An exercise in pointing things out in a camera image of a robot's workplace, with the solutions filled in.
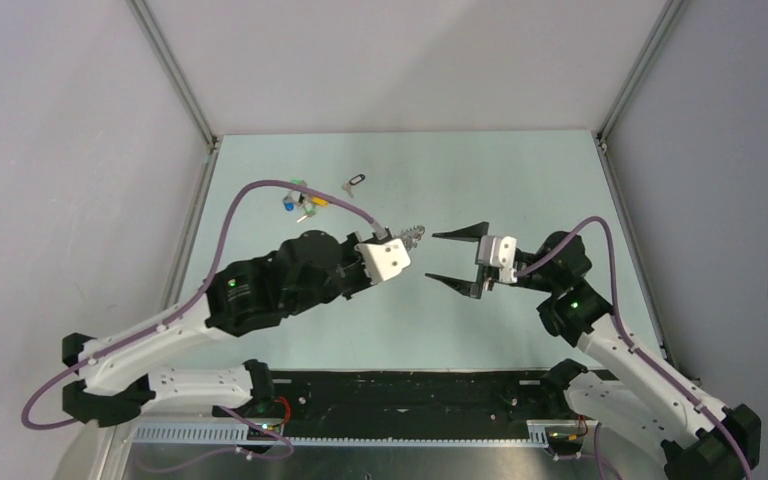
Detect large steel ring disc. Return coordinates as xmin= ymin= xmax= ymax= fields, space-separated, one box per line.
xmin=395 ymin=225 xmax=426 ymax=251

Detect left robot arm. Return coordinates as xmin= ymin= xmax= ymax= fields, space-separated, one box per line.
xmin=61 ymin=230 xmax=419 ymax=427

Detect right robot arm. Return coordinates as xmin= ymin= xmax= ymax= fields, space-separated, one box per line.
xmin=436 ymin=216 xmax=761 ymax=479

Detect silver key with black tag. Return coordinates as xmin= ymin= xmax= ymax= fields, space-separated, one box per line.
xmin=341 ymin=183 xmax=354 ymax=198

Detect black key tag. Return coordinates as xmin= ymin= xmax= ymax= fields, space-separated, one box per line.
xmin=348 ymin=174 xmax=366 ymax=186

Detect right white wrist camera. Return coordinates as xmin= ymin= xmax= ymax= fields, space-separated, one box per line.
xmin=476 ymin=235 xmax=517 ymax=284

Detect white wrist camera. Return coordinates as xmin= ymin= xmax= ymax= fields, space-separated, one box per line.
xmin=355 ymin=238 xmax=411 ymax=285
xmin=476 ymin=235 xmax=517 ymax=284

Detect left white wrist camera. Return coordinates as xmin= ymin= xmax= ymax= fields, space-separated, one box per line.
xmin=355 ymin=238 xmax=411 ymax=285

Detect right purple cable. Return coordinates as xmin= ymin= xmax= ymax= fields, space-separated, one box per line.
xmin=515 ymin=216 xmax=754 ymax=480

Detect purple cable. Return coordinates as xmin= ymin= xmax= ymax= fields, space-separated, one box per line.
xmin=20 ymin=179 xmax=390 ymax=432
xmin=515 ymin=216 xmax=754 ymax=480

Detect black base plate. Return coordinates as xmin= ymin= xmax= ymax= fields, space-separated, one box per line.
xmin=235 ymin=370 xmax=579 ymax=438

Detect grey slotted cable duct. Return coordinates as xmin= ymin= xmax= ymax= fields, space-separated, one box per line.
xmin=132 ymin=422 xmax=549 ymax=448

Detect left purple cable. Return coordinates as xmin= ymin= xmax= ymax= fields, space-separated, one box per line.
xmin=20 ymin=179 xmax=390 ymax=432

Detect right aluminium frame post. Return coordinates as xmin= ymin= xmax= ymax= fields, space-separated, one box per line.
xmin=594 ymin=0 xmax=690 ymax=144

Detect aluminium frame post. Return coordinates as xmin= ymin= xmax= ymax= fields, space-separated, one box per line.
xmin=125 ymin=0 xmax=220 ymax=150
xmin=594 ymin=0 xmax=690 ymax=144

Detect left aluminium frame post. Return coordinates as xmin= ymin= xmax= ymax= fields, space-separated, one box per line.
xmin=125 ymin=0 xmax=220 ymax=150

